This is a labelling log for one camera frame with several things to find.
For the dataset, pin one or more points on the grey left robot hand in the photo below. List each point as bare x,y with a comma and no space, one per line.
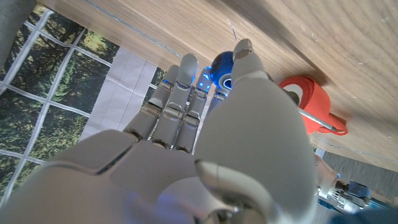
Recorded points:
325,174

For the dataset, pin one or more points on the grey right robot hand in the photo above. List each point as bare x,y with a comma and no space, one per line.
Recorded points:
155,174

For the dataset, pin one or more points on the orange ribbon spool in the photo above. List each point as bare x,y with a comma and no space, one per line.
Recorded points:
317,99

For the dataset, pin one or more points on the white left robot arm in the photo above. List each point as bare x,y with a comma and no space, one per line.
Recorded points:
357,194

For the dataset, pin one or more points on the printed window forest backdrop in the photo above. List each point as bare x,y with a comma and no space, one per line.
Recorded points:
46,93

